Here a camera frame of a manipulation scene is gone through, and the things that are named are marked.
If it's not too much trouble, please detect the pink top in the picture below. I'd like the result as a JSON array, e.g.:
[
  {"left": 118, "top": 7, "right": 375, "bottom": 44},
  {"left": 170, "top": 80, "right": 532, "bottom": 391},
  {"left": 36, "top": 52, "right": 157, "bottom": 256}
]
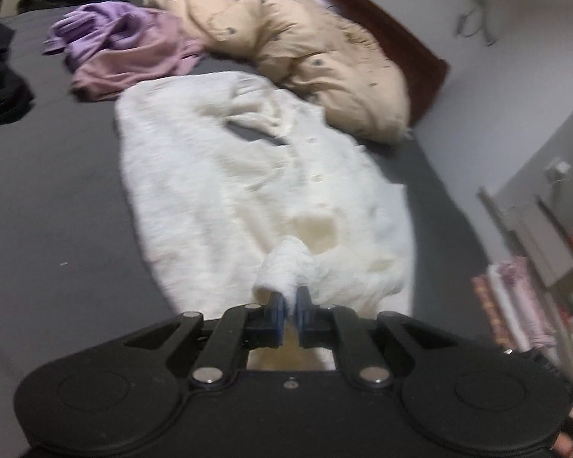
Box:
[{"left": 71, "top": 10, "right": 206, "bottom": 101}]

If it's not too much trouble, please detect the white knit cardigan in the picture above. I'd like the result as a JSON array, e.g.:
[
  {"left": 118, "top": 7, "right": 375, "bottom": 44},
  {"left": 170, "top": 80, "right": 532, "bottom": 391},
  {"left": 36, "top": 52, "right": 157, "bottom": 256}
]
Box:
[{"left": 113, "top": 71, "right": 414, "bottom": 373}]

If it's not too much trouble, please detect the white wall charger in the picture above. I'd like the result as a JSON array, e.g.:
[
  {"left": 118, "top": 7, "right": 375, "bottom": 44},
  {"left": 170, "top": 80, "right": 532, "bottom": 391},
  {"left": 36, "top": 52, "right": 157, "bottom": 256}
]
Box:
[{"left": 547, "top": 160, "right": 571, "bottom": 182}]

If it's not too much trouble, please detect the dark wooden headboard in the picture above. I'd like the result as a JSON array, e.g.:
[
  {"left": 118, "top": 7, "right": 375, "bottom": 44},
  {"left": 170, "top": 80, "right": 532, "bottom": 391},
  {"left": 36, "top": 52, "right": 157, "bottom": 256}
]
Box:
[{"left": 248, "top": 0, "right": 450, "bottom": 127}]

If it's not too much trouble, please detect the white folded garment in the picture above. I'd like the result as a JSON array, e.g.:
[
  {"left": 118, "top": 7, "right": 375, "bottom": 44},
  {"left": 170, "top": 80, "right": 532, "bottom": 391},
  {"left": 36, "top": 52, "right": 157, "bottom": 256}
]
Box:
[{"left": 487, "top": 262, "right": 536, "bottom": 349}]

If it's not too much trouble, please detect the purple camisole top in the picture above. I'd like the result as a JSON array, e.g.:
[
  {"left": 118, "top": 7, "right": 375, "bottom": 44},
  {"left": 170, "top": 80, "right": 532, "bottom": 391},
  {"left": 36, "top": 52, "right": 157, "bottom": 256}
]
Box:
[{"left": 42, "top": 2, "right": 146, "bottom": 70}]

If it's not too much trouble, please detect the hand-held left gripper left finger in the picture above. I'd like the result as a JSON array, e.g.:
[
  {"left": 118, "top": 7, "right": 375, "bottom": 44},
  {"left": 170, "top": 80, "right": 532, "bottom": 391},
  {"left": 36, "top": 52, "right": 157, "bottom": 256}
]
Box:
[{"left": 123, "top": 289, "right": 287, "bottom": 389}]

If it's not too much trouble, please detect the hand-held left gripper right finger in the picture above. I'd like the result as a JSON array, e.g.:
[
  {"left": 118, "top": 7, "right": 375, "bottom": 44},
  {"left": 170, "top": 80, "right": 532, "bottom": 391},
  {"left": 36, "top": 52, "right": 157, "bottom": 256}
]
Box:
[{"left": 295, "top": 286, "right": 464, "bottom": 389}]

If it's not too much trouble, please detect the beige heart print duvet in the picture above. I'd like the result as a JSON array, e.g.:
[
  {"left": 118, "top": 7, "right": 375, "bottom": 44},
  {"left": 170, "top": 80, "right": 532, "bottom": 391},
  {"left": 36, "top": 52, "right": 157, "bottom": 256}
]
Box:
[{"left": 143, "top": 0, "right": 411, "bottom": 143}]

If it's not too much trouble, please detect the black garment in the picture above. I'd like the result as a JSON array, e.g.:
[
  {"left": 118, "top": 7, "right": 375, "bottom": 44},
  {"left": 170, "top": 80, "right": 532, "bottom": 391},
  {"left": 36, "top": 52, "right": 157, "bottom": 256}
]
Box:
[{"left": 0, "top": 12, "right": 34, "bottom": 129}]

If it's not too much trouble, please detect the air conditioner pipe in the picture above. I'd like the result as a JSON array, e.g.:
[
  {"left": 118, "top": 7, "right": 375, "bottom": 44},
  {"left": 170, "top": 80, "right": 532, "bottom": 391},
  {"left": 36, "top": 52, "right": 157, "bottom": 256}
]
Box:
[{"left": 456, "top": 0, "right": 502, "bottom": 46}]

